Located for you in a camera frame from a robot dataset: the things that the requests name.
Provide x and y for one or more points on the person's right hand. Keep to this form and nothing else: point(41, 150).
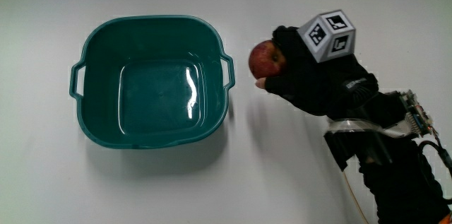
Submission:
point(318, 82)

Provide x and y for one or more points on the red apple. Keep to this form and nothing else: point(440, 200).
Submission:
point(265, 59)

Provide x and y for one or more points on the person's right forearm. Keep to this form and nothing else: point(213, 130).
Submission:
point(399, 178)

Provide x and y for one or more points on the white desk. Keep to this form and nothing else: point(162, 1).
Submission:
point(275, 181)

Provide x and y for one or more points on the wrist circuit board module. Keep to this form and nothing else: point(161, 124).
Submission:
point(418, 114)

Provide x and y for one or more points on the green plastic basin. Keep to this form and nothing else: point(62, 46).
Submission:
point(159, 97)

